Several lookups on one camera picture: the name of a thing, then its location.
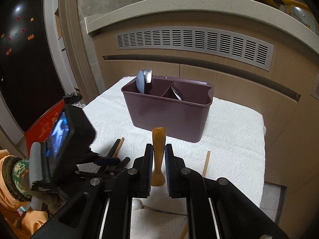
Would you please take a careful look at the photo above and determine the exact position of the small side ventilation grille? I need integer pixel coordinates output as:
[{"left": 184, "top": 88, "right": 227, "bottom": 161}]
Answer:
[{"left": 314, "top": 74, "right": 319, "bottom": 100}]

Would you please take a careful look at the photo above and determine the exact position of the orange cloth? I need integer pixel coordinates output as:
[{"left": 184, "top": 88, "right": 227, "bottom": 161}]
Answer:
[{"left": 1, "top": 149, "right": 49, "bottom": 238}]

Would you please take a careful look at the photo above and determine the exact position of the black refrigerator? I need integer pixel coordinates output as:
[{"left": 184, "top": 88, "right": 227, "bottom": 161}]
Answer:
[{"left": 1, "top": 0, "right": 65, "bottom": 132}]

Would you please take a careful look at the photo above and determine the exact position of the black handle utensil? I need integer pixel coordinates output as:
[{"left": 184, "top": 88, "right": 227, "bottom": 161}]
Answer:
[{"left": 106, "top": 139, "right": 121, "bottom": 158}]

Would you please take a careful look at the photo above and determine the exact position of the white towel mat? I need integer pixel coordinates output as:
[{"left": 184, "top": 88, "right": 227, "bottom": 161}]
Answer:
[{"left": 84, "top": 77, "right": 266, "bottom": 238}]

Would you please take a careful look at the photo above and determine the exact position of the grey ventilation grille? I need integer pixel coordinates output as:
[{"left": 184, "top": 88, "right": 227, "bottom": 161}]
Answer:
[{"left": 115, "top": 26, "right": 274, "bottom": 71}]

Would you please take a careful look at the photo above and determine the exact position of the blue plastic spoon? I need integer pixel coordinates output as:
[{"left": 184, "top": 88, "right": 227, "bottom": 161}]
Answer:
[{"left": 136, "top": 71, "right": 145, "bottom": 94}]

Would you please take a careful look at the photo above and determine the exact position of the wooden chopstick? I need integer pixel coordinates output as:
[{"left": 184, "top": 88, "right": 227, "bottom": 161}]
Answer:
[
  {"left": 113, "top": 137, "right": 125, "bottom": 158},
  {"left": 202, "top": 151, "right": 211, "bottom": 177}
]

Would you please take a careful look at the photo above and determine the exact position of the purple utensil holder bin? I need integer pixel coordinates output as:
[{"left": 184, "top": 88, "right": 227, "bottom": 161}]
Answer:
[{"left": 121, "top": 75, "right": 214, "bottom": 143}]

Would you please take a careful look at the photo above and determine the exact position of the dark knife in bin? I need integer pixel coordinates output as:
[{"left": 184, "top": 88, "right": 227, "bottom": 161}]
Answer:
[{"left": 170, "top": 86, "right": 182, "bottom": 101}]

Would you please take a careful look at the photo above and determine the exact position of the gloved left hand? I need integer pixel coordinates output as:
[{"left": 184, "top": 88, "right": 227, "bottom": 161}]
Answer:
[{"left": 1, "top": 155, "right": 65, "bottom": 214}]

